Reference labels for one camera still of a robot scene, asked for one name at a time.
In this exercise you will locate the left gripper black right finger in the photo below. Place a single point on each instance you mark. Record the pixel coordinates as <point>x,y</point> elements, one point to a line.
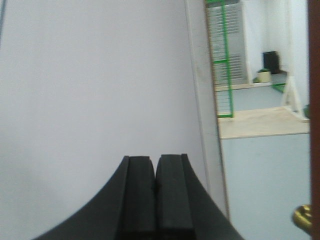
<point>185,211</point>

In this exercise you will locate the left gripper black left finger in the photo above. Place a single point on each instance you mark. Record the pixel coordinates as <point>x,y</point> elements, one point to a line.
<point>124,209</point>

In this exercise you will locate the brass door handle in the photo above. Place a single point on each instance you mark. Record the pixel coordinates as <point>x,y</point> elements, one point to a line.
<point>302,218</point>

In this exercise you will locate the brown wooden door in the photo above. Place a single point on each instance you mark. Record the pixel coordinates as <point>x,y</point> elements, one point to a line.
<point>313,10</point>

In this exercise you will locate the plywood base platform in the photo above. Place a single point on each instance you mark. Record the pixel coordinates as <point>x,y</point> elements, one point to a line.
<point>264,122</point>

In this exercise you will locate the white pot with plant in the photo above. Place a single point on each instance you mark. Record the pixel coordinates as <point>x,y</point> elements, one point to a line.
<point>264,75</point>

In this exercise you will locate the far white wooden stand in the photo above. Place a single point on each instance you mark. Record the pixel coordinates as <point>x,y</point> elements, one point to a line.
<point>291,99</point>

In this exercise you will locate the black box far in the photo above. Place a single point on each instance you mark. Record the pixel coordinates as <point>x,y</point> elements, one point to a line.
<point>271,61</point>

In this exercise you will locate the white wooden door frame stand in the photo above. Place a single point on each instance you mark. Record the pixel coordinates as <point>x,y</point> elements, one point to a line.
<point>84,83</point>

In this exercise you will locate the green wire mesh fence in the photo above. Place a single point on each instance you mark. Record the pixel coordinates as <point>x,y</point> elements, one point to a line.
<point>223,27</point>

